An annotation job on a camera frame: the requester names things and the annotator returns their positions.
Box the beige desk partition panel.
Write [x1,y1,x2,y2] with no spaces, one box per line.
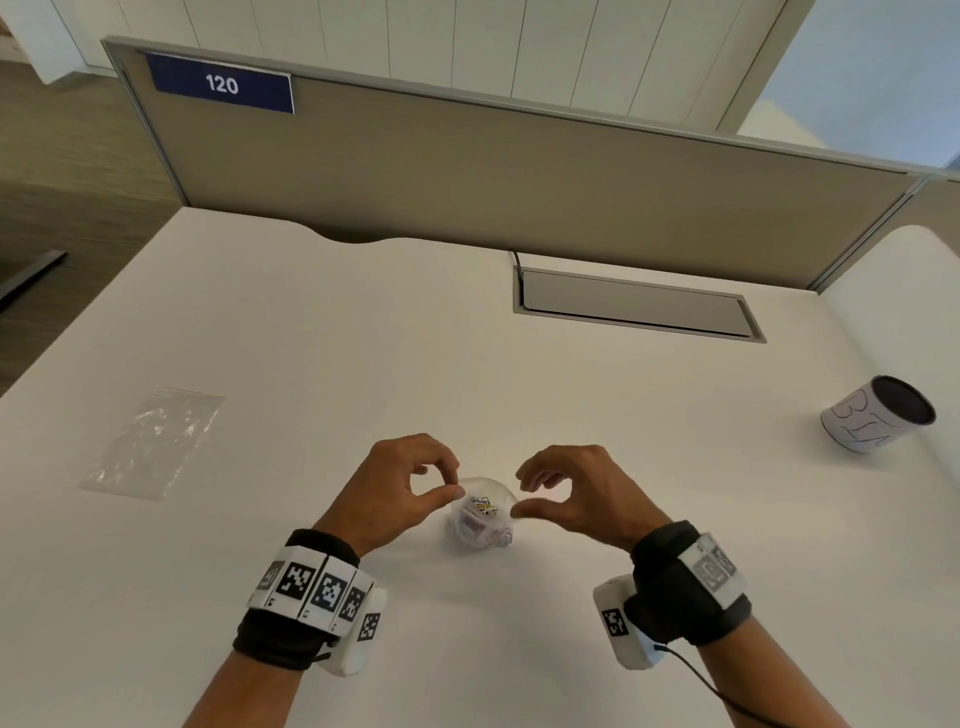
[101,35,939,295]

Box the white paper cup black inside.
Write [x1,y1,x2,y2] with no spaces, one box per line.
[820,375,938,457]

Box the black table foot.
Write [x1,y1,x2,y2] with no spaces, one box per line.
[0,249,69,315]

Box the black wristband with markers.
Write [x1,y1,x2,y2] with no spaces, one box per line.
[628,520,753,648]
[231,528,376,672]

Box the empty clear zip bag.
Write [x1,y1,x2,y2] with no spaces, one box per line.
[78,385,227,503]

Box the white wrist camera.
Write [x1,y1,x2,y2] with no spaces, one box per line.
[592,574,667,672]
[321,585,390,679]

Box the grey desk cable hatch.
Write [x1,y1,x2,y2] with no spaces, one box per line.
[511,265,768,345]

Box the person's left hand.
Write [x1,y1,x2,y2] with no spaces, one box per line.
[314,433,467,559]

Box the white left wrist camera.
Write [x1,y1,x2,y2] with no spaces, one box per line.
[321,585,390,679]

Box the beige side partition panel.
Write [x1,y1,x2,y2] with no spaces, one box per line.
[816,153,960,295]

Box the person's right hand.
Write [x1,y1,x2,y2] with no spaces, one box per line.
[510,444,673,555]

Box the black right wristband with markers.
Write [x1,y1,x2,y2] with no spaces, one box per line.
[628,520,753,648]

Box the white panelled cabinet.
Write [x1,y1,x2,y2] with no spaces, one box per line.
[0,0,815,136]

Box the person's right forearm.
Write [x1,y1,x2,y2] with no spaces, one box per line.
[693,626,852,728]

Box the black left wristband with markers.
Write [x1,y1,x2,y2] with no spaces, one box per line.
[231,528,376,672]

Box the thin black wrist camera cable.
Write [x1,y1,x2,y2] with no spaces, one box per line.
[651,641,789,728]

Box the blue number sign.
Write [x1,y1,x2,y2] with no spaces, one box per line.
[144,51,296,116]

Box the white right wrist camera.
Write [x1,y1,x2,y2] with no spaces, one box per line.
[592,574,667,672]

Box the clear bag of small parts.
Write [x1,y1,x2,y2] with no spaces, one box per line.
[445,475,520,554]

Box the person's left forearm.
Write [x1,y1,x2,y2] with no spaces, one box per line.
[178,646,320,728]

